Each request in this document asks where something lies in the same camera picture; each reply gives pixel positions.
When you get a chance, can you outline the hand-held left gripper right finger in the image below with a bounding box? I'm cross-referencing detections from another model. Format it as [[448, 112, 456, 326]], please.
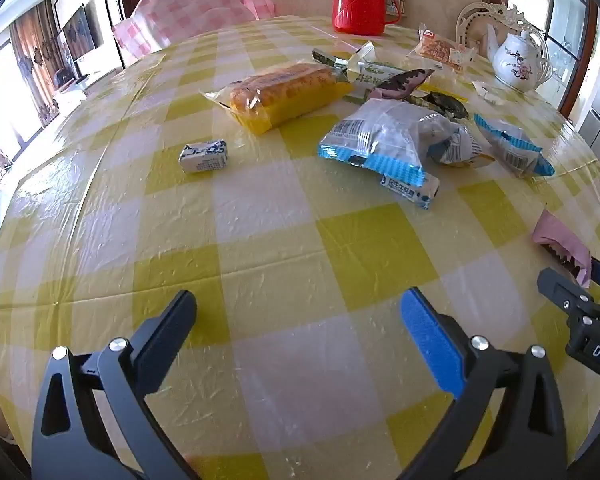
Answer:
[[400, 287, 567, 480]]

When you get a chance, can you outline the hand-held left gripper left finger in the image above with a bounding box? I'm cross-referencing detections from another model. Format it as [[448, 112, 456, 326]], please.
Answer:
[[31, 289, 201, 480]]

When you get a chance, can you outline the pink black snack packet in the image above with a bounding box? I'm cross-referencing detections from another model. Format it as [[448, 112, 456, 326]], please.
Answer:
[[531, 210, 593, 288], [369, 67, 435, 101]]

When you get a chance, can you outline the small white blue packet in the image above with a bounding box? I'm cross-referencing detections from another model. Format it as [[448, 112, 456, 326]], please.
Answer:
[[179, 138, 230, 174], [378, 170, 441, 210]]

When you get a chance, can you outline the clear bread packet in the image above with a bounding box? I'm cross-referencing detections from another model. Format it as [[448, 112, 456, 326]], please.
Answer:
[[405, 22, 476, 73]]

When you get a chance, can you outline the yellow checked tablecloth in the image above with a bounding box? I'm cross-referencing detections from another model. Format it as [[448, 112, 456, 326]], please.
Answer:
[[0, 14, 600, 480]]

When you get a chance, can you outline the blue edged snack packet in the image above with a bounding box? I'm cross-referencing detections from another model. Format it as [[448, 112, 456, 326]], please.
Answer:
[[473, 112, 556, 178]]

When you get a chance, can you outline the crumpled white snack packet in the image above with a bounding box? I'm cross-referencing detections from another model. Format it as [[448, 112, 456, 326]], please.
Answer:
[[427, 125, 496, 168]]

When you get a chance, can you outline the large blue white snack bag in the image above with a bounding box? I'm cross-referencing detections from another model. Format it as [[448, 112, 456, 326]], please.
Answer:
[[317, 98, 461, 187]]

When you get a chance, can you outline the small white wrapper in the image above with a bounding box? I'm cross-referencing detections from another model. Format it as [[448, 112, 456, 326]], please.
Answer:
[[471, 79, 503, 106]]

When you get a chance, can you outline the dark green gold packet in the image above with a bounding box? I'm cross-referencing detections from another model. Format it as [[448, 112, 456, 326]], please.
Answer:
[[405, 89, 470, 120]]

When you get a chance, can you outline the white floral teapot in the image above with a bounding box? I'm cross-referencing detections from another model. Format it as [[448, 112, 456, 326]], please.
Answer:
[[486, 24, 553, 93]]

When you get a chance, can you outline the yellow cake packet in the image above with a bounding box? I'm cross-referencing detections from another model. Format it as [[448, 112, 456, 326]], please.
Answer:
[[200, 61, 353, 135]]

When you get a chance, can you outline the dark green strip packet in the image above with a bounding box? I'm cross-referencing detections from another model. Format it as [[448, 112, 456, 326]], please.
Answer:
[[311, 48, 353, 72]]

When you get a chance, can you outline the brown patterned curtain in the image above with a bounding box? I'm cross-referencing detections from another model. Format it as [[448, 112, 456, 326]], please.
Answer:
[[7, 0, 61, 128]]

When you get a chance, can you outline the flat screen television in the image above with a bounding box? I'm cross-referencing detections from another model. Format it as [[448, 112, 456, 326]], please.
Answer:
[[61, 5, 88, 43]]

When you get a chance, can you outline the pink checked chair cover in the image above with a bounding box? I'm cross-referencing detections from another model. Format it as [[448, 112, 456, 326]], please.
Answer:
[[112, 0, 276, 68]]

